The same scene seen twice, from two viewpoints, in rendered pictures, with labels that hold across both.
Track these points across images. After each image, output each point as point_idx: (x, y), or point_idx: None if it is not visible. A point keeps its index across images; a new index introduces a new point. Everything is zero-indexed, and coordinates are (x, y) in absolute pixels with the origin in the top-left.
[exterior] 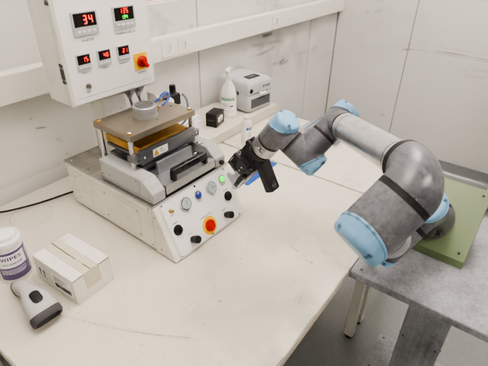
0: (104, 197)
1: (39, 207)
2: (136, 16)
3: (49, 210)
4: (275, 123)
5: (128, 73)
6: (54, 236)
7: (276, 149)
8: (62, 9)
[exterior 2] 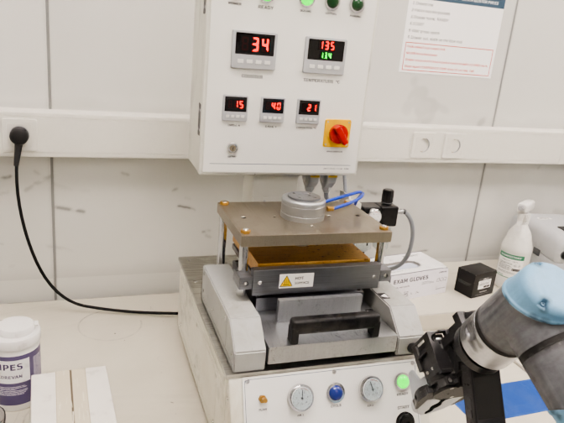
0: (196, 333)
1: (128, 318)
2: (347, 60)
3: (135, 328)
4: (514, 285)
5: (308, 147)
6: (108, 367)
7: (509, 351)
8: (224, 22)
